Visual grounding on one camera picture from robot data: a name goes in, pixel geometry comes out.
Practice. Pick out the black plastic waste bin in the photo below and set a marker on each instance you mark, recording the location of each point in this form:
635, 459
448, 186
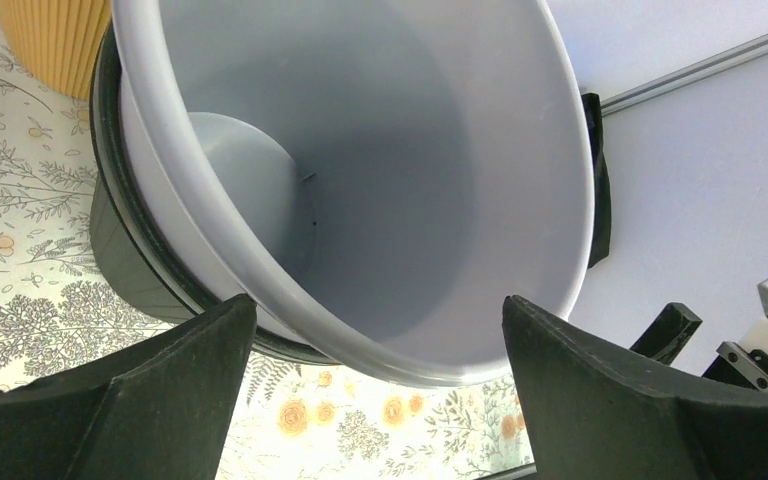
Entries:
139, 265

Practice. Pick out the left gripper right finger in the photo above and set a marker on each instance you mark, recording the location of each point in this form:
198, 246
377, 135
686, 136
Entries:
595, 410

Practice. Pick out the grey plastic waste bin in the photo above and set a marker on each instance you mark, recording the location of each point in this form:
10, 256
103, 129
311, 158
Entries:
377, 175

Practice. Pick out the yellow slatted waste bin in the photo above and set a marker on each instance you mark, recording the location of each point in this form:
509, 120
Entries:
57, 41

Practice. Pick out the floral patterned table mat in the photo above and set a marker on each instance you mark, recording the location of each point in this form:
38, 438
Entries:
291, 421

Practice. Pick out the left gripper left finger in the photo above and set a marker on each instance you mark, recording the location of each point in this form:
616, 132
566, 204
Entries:
159, 409

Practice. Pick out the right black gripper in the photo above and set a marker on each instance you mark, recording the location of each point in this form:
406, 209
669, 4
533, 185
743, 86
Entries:
673, 328

